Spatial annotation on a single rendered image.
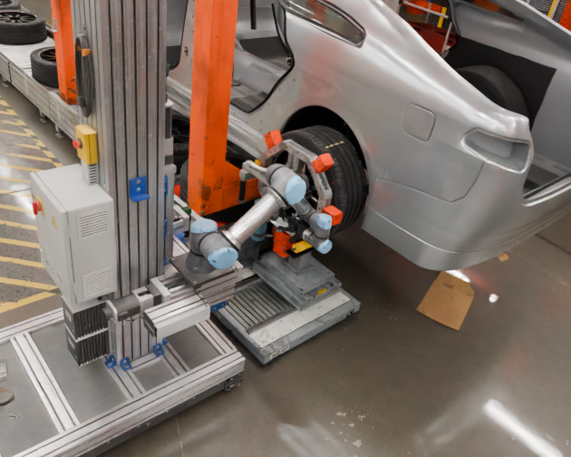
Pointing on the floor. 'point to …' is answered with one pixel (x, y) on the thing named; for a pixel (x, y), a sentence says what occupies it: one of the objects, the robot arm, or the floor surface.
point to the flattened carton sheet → (447, 300)
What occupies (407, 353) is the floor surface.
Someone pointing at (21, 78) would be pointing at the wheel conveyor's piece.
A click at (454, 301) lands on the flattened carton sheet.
